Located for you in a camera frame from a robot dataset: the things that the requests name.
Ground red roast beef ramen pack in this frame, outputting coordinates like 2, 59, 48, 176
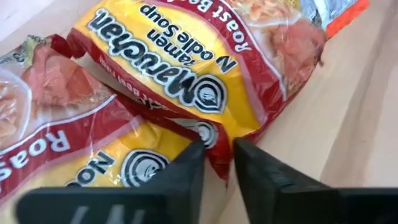
67, 0, 327, 182
0, 33, 203, 224

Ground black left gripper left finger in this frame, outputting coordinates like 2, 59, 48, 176
17, 141, 206, 224

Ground orange ramen noodle pack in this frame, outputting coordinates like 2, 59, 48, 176
298, 0, 371, 40

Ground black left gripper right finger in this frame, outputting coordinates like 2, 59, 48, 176
233, 138, 398, 224

